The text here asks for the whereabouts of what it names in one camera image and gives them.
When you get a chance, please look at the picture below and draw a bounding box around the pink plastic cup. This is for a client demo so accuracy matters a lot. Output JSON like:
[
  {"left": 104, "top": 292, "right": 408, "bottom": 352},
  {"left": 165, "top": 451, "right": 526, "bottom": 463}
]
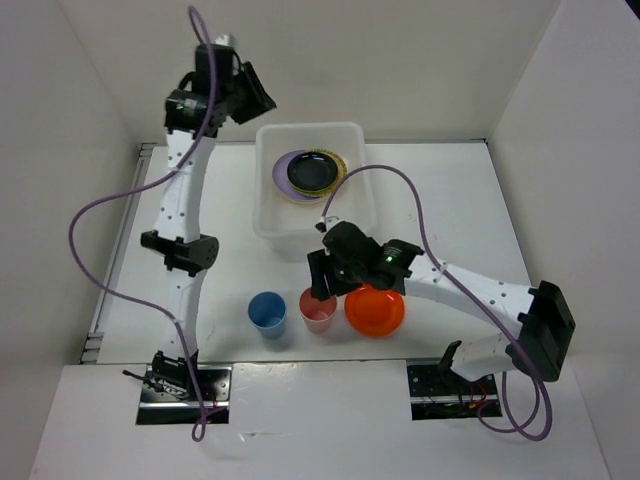
[{"left": 298, "top": 288, "right": 338, "bottom": 334}]

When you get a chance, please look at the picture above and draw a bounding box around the purple round plate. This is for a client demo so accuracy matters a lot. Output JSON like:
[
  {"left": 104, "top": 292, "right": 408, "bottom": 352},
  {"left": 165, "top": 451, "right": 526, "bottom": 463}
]
[{"left": 272, "top": 150, "right": 304, "bottom": 191}]

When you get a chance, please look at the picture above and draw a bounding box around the black round plate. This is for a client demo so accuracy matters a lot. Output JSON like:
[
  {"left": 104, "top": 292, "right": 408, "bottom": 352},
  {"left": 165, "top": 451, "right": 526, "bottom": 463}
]
[{"left": 286, "top": 151, "right": 339, "bottom": 194}]

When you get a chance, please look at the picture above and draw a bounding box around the yellow woven pattern plate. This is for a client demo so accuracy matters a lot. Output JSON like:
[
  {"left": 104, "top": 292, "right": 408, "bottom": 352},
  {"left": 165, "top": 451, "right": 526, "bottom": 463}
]
[{"left": 300, "top": 149, "right": 347, "bottom": 197}]

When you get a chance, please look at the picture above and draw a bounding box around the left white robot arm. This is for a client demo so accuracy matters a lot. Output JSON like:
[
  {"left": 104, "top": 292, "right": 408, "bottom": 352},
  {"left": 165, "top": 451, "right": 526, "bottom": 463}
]
[{"left": 141, "top": 44, "right": 276, "bottom": 400}]

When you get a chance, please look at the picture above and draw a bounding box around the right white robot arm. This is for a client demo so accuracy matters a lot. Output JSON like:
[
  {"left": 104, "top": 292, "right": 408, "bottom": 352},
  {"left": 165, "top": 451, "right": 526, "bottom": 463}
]
[{"left": 307, "top": 221, "right": 576, "bottom": 393}]

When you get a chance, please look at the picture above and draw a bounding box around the white plastic bin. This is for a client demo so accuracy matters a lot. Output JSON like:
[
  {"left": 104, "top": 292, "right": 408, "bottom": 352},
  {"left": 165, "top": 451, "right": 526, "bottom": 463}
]
[{"left": 253, "top": 122, "right": 366, "bottom": 262}]

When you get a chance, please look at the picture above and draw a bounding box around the orange round plate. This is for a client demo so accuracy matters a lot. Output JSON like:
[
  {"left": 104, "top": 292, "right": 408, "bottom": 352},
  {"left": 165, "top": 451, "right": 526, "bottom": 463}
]
[{"left": 344, "top": 285, "right": 405, "bottom": 338}]

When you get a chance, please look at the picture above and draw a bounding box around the blue plastic cup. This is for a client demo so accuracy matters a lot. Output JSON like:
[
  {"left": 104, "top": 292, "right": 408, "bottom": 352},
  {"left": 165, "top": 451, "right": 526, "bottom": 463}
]
[{"left": 247, "top": 291, "right": 287, "bottom": 340}]

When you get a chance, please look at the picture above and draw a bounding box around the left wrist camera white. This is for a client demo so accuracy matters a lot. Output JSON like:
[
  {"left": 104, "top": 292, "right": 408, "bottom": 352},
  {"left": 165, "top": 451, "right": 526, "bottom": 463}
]
[{"left": 214, "top": 34, "right": 236, "bottom": 48}]

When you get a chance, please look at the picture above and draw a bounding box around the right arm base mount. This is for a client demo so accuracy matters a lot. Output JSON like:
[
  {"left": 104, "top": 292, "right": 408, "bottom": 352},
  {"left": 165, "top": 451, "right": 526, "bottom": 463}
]
[{"left": 406, "top": 361, "right": 502, "bottom": 421}]

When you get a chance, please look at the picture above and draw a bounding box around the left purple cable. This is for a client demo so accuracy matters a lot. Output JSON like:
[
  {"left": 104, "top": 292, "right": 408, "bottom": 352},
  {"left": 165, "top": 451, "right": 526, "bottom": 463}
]
[{"left": 68, "top": 4, "right": 231, "bottom": 444}]

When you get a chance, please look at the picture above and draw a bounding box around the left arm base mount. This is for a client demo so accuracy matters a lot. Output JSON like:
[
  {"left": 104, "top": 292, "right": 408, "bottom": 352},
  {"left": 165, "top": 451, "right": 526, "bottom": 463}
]
[{"left": 122, "top": 364, "right": 233, "bottom": 426}]

